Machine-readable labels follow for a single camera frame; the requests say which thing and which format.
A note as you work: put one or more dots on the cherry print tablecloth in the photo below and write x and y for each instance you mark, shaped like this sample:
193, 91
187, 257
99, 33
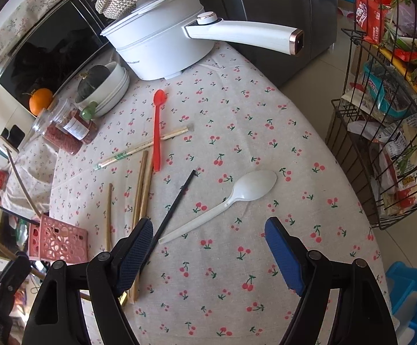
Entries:
266, 143

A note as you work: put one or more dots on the red plastic spoon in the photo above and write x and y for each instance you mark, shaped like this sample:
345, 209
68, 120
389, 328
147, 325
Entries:
157, 133

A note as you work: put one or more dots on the white plastic spoon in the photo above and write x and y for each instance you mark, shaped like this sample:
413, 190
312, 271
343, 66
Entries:
255, 185

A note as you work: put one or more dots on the draped cherry print cloth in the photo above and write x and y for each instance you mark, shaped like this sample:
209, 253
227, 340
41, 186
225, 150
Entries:
32, 172

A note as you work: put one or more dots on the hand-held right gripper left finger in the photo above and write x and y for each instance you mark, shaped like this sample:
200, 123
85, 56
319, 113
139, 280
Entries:
133, 255

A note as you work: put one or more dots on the white bowl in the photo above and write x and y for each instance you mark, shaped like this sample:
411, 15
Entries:
117, 99
117, 75

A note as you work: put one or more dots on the green printed bamboo chopstick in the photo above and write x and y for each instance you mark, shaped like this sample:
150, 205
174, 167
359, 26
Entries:
140, 148
165, 136

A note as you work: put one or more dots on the pink perforated utensil basket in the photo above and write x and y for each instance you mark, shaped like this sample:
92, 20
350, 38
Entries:
61, 240

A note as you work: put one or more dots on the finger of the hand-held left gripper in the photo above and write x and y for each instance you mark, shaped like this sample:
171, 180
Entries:
13, 271

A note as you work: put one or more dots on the labelled glass jar goji berries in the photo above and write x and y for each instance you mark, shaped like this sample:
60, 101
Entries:
75, 124

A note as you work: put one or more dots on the white electric pot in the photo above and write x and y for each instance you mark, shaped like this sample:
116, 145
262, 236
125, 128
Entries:
151, 43

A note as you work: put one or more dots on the brown wooden chopstick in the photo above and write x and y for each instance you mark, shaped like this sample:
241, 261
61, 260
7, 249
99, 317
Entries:
109, 215
145, 197
140, 187

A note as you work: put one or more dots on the teal snack packet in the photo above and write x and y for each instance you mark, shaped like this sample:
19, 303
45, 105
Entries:
384, 90

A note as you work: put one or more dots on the white printed plastic bag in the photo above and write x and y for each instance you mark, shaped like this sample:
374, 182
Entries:
398, 147

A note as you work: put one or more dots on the large orange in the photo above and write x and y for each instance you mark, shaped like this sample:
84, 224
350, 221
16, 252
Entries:
40, 101

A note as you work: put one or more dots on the blue plastic stool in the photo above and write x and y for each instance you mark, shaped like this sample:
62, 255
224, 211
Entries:
406, 284

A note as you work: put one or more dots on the clear glass jar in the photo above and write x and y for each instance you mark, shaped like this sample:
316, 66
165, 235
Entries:
43, 124

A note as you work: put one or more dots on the black microwave oven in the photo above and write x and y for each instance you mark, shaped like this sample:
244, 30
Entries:
50, 50

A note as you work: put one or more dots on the glass jar dried red fruit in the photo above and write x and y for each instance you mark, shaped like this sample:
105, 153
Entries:
63, 143

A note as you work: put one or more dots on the black chopstick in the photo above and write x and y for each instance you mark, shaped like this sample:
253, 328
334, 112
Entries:
179, 197

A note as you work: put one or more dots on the grey refrigerator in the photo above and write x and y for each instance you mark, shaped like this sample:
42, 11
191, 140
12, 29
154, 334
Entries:
276, 0

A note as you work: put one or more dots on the red snack packet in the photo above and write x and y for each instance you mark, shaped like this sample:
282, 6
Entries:
370, 14

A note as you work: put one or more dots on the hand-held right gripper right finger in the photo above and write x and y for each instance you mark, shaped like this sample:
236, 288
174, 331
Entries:
284, 255

